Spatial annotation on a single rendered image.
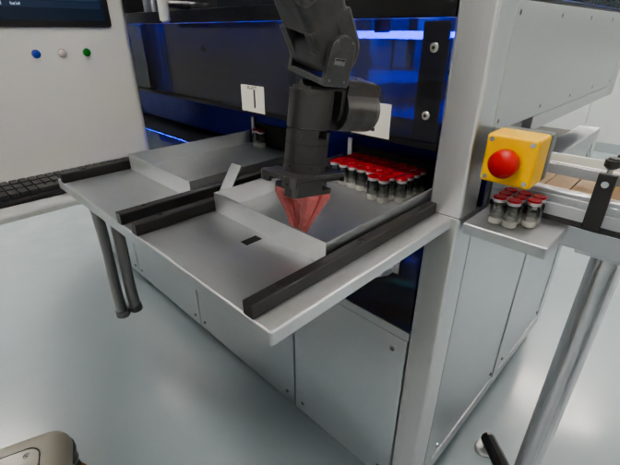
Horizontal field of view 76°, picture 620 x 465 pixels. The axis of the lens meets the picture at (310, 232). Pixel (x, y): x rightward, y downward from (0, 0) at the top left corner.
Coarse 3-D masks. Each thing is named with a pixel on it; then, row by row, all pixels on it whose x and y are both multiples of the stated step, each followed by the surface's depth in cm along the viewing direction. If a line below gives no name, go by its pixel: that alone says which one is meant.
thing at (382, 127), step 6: (384, 108) 69; (390, 108) 68; (384, 114) 70; (390, 114) 69; (378, 120) 71; (384, 120) 70; (378, 126) 71; (384, 126) 71; (354, 132) 76; (360, 132) 75; (366, 132) 74; (372, 132) 73; (378, 132) 72; (384, 132) 71
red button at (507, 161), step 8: (496, 152) 56; (504, 152) 55; (512, 152) 55; (488, 160) 57; (496, 160) 56; (504, 160) 55; (512, 160) 54; (488, 168) 57; (496, 168) 56; (504, 168) 55; (512, 168) 55; (496, 176) 57; (504, 176) 56
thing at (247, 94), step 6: (246, 90) 94; (252, 90) 92; (258, 90) 91; (246, 96) 94; (252, 96) 93; (258, 96) 91; (246, 102) 95; (252, 102) 94; (258, 102) 92; (264, 102) 91; (246, 108) 96; (252, 108) 94; (258, 108) 93; (264, 108) 92
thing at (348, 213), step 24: (216, 192) 69; (240, 192) 72; (264, 192) 76; (336, 192) 78; (360, 192) 78; (240, 216) 65; (264, 216) 60; (336, 216) 68; (360, 216) 68; (384, 216) 61; (288, 240) 58; (312, 240) 54; (336, 240) 54
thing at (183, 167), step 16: (192, 144) 100; (208, 144) 103; (224, 144) 107; (240, 144) 110; (144, 160) 92; (160, 160) 95; (176, 160) 97; (192, 160) 97; (208, 160) 97; (224, 160) 97; (240, 160) 97; (256, 160) 97; (272, 160) 86; (160, 176) 82; (176, 176) 76; (192, 176) 86; (208, 176) 76; (224, 176) 79
